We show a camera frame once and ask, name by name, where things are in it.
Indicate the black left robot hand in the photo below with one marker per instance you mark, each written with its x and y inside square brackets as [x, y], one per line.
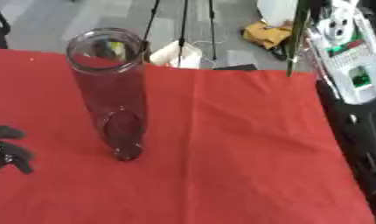
[12, 153]

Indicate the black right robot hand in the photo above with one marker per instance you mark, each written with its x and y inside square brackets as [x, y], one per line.
[320, 10]

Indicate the green flower stem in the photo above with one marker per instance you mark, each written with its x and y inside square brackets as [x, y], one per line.
[297, 40]

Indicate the tall clear glass vase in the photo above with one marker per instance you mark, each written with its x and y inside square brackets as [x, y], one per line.
[112, 96]

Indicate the white container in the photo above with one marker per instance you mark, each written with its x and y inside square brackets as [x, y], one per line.
[277, 11]

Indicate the yellow brown bag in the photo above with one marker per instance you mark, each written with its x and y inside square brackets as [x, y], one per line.
[265, 35]

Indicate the black tripod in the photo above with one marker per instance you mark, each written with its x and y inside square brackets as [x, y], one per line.
[182, 32]

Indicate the white bag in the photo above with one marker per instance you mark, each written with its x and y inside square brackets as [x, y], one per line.
[170, 55]

